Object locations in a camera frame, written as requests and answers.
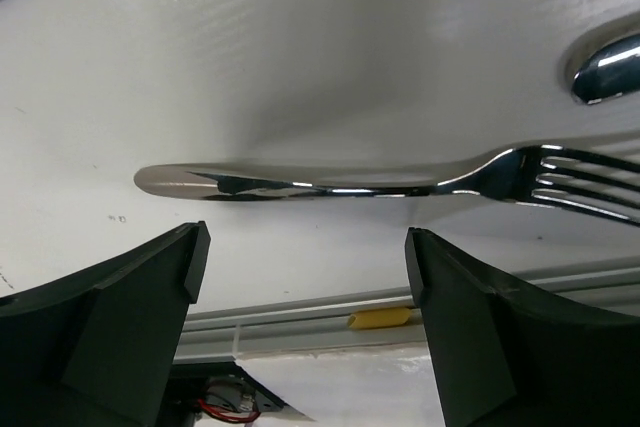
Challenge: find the yellow rail end cap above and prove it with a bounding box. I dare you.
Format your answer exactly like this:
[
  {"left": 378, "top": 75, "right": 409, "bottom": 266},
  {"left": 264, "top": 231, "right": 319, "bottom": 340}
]
[{"left": 347, "top": 307, "right": 412, "bottom": 330}]

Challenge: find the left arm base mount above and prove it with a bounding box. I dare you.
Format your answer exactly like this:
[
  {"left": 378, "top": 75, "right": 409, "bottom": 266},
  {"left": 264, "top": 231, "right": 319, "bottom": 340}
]
[{"left": 155, "top": 361, "right": 288, "bottom": 426}]

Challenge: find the aluminium front rail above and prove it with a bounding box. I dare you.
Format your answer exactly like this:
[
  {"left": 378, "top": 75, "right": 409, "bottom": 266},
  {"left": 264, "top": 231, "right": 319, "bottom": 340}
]
[{"left": 174, "top": 258, "right": 639, "bottom": 364}]

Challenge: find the silver fork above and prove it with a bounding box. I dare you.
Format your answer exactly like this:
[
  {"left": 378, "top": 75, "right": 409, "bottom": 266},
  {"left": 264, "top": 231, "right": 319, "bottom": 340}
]
[{"left": 134, "top": 144, "right": 639, "bottom": 227}]

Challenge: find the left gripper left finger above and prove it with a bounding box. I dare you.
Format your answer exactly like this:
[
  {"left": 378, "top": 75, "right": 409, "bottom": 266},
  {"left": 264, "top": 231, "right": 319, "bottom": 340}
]
[{"left": 1, "top": 222, "right": 210, "bottom": 426}]

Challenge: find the silver table knife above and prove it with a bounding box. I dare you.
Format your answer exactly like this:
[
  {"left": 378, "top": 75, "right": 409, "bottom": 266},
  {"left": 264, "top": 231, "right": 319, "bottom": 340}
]
[{"left": 570, "top": 33, "right": 639, "bottom": 105}]

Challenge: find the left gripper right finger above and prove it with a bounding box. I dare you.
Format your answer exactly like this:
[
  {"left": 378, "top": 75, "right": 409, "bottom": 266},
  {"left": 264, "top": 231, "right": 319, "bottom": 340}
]
[{"left": 405, "top": 228, "right": 639, "bottom": 426}]

